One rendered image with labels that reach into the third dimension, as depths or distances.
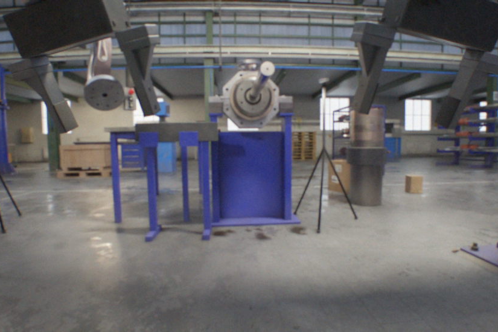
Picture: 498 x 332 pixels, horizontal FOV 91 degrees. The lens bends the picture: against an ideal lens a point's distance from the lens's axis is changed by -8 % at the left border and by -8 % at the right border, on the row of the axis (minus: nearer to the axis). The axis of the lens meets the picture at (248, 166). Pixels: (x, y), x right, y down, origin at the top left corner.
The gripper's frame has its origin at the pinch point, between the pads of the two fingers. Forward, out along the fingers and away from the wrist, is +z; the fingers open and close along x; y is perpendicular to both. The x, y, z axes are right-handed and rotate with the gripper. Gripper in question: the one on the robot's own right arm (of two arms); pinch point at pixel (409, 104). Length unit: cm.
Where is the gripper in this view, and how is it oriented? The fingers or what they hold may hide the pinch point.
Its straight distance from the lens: 40.6
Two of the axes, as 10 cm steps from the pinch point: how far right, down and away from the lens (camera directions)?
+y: 0.6, 4.6, -8.8
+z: -1.5, 8.8, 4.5
